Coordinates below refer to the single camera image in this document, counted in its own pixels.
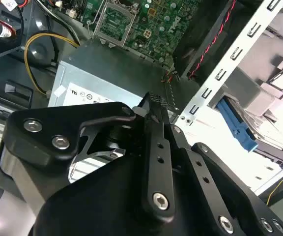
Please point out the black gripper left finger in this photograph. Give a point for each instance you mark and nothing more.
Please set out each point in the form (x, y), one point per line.
(45, 118)

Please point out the hard disk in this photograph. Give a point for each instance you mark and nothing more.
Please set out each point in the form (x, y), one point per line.
(239, 127)

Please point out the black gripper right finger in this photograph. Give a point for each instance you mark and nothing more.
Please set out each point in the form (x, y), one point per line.
(205, 169)

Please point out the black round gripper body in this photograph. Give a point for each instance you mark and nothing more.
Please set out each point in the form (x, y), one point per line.
(107, 196)

